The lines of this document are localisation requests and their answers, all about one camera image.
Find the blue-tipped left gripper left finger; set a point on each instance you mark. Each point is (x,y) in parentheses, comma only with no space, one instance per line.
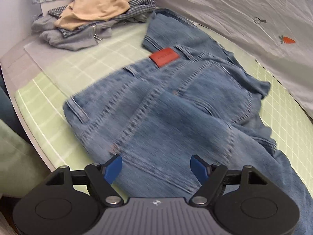
(101,177)

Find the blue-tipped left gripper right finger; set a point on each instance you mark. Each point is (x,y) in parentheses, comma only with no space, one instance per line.
(211,177)

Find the blue denim jeans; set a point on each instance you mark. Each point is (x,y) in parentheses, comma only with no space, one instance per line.
(191,96)

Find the green grid cutting mat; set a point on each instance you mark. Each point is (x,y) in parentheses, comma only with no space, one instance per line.
(62,73)

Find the grey zip hoodie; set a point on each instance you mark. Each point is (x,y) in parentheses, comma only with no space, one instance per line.
(86,37)

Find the grey carrot-print backdrop sheet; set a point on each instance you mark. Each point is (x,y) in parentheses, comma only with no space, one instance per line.
(278,33)

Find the beige garment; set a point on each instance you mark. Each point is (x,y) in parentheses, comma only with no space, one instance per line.
(81,12)

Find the blue checked shirt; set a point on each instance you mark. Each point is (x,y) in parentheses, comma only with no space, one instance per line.
(137,12)

